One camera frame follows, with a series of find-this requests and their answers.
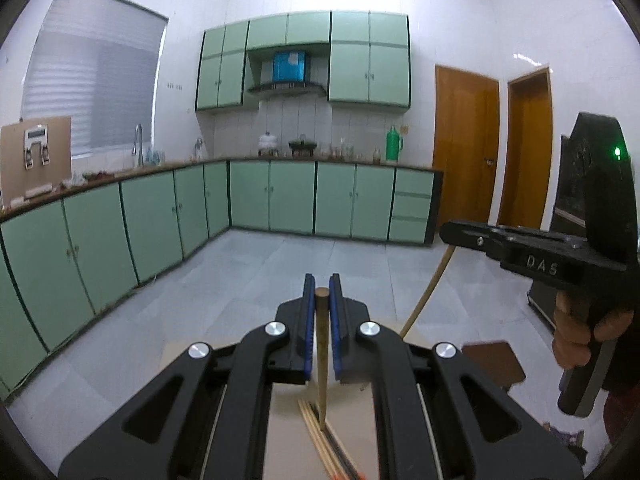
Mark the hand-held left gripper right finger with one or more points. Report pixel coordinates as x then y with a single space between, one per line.
335 330

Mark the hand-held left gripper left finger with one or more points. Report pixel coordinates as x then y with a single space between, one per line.
309 330

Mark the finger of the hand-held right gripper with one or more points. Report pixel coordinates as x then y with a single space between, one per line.
465 237

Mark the brown wooden chopstick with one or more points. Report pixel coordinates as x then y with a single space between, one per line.
322 360

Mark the light bamboo chopstick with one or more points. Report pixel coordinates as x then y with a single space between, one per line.
425 300

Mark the person's right forearm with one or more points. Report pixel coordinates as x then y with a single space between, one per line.
622 425

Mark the person's right hand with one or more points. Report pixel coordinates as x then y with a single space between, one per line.
575 332

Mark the plain wooden door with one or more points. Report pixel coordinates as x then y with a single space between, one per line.
527 160

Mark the light wooden chopstick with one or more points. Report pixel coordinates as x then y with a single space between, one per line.
314 435
324 447

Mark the green thermos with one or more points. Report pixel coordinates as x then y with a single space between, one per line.
394 145

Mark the black chopstick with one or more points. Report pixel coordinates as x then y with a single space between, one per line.
342 452

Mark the brown stool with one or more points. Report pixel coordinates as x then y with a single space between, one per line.
492 362

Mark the black wok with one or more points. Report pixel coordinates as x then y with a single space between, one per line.
303 146

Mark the white pot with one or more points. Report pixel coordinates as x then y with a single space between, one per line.
268 141

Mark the green lower cabinets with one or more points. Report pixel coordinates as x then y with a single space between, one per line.
150 220

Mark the green cabinets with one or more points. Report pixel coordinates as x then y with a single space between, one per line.
150 220
350 67

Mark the green upper cabinets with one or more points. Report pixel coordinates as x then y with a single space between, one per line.
350 67

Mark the patterned cloth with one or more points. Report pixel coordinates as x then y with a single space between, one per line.
565 440

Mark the range hood with blue film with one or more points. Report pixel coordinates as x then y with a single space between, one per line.
287 67

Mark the metal faucet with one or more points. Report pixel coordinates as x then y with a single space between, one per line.
138 140

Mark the window blind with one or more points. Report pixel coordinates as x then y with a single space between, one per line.
95 80

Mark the white device on board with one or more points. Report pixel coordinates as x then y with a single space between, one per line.
36 146

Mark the cardboard board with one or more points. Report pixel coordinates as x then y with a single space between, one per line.
15 165

